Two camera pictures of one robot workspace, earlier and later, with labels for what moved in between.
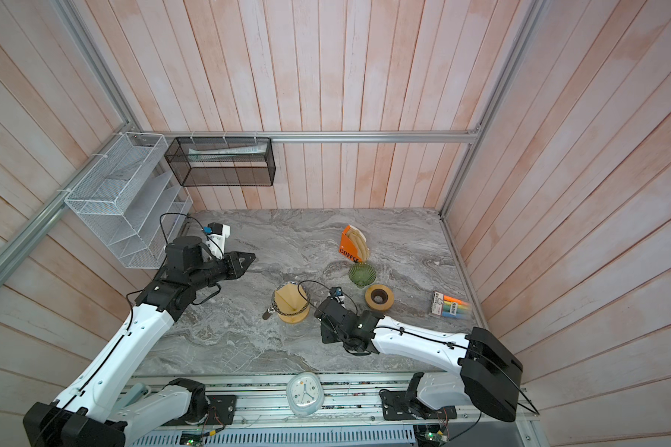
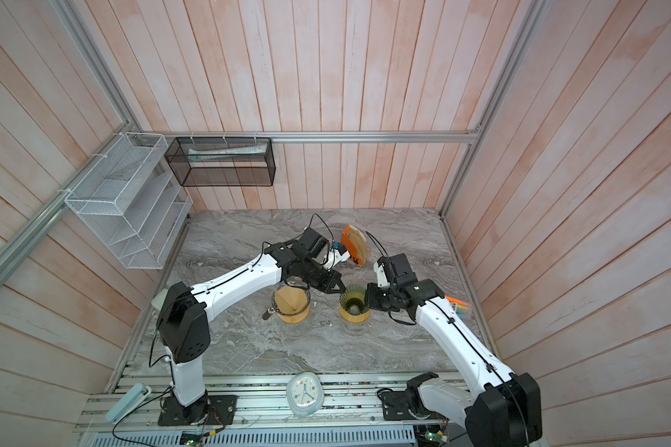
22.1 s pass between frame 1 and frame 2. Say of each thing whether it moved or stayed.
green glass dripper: moved
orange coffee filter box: stayed
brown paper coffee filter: stayed
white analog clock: stayed
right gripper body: moved
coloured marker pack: stayed
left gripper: moved
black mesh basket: stayed
